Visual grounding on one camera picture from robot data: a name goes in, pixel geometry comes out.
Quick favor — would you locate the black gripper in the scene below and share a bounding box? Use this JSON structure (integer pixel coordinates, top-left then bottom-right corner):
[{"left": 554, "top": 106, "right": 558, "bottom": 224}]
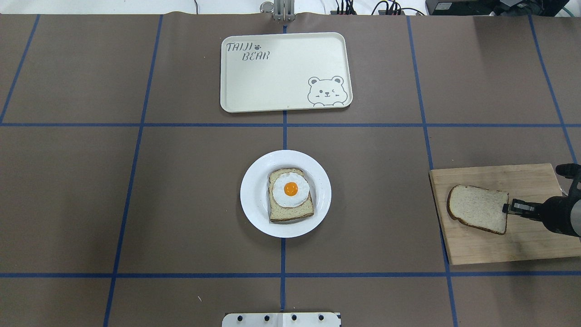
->
[{"left": 502, "top": 196, "right": 575, "bottom": 234}]

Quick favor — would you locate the bread slice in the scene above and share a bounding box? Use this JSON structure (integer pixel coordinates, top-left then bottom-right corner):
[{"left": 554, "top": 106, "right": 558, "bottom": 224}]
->
[
  {"left": 268, "top": 168, "right": 314, "bottom": 222},
  {"left": 447, "top": 184, "right": 510, "bottom": 235}
]

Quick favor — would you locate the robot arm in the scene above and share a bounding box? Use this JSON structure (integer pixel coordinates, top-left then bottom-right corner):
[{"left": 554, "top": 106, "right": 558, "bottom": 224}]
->
[{"left": 502, "top": 178, "right": 581, "bottom": 238}]

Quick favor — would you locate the white round plate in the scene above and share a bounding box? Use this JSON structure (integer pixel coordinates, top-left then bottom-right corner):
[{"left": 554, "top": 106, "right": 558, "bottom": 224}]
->
[{"left": 239, "top": 150, "right": 332, "bottom": 238}]

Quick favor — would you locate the wooden cutting board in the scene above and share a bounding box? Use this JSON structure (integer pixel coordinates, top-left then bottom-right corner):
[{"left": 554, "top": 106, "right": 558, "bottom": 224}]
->
[{"left": 429, "top": 163, "right": 580, "bottom": 265}]

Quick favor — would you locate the fried egg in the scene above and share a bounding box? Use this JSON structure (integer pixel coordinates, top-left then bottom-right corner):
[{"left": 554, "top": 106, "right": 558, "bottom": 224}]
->
[{"left": 271, "top": 172, "right": 310, "bottom": 208}]

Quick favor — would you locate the cream bear tray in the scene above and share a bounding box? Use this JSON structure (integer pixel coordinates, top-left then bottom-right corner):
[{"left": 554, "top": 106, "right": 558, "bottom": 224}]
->
[{"left": 220, "top": 32, "right": 353, "bottom": 114}]

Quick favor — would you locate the small metal cylinder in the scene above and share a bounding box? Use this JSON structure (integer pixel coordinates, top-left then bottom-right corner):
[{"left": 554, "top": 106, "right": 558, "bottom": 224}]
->
[{"left": 259, "top": 1, "right": 275, "bottom": 13}]

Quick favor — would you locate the white camera stand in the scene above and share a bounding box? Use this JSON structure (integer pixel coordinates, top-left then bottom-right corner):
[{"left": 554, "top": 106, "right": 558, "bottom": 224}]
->
[{"left": 222, "top": 312, "right": 342, "bottom": 327}]

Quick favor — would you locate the aluminium frame post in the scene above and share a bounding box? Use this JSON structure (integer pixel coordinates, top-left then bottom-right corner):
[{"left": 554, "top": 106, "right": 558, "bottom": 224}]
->
[{"left": 272, "top": 0, "right": 296, "bottom": 21}]

